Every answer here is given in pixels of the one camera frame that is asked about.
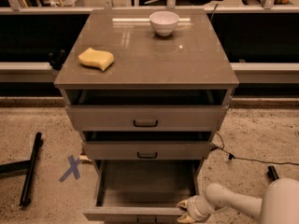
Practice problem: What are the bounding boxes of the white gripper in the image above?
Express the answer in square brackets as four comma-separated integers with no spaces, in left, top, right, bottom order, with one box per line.
[177,195,215,224]

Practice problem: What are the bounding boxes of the grey bottom drawer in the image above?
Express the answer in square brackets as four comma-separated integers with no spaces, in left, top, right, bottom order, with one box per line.
[84,160,203,224]

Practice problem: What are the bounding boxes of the grey drawer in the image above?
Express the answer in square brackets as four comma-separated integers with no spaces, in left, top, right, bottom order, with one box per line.
[65,105,227,132]
[84,160,203,224]
[82,141,212,160]

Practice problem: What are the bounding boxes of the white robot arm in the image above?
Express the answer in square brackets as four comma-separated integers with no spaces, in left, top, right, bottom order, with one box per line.
[178,178,299,224]

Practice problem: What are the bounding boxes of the grey middle drawer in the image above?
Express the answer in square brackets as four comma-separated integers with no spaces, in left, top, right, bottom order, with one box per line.
[82,141,212,160]

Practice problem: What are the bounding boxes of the grey drawer cabinet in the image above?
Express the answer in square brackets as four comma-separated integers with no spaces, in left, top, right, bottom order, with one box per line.
[53,8,240,185]

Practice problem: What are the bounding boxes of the grey top drawer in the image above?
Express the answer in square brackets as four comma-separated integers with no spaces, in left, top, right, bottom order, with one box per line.
[65,105,227,132]

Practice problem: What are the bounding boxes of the black stand leg right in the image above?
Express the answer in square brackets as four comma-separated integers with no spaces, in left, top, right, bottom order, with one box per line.
[267,166,278,181]

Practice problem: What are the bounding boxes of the black stand leg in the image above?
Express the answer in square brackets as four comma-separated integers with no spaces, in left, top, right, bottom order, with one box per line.
[267,166,278,181]
[0,133,43,207]

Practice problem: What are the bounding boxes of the blue tape cross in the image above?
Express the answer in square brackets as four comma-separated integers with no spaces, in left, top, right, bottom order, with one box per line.
[59,156,80,182]

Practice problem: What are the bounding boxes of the black stand leg left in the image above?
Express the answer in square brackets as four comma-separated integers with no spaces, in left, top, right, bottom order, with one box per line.
[0,133,43,207]

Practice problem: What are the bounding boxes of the yellow sponge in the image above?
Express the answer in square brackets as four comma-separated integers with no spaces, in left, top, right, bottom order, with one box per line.
[78,48,114,71]

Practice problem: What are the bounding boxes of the white bowl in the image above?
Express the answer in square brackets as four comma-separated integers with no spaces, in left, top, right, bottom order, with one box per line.
[149,11,179,36]

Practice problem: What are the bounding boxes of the black floor cable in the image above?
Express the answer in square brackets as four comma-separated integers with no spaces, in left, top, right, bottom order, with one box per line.
[210,132,299,166]

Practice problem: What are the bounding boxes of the black clamp on rail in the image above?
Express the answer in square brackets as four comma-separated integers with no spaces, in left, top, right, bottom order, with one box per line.
[49,49,65,70]

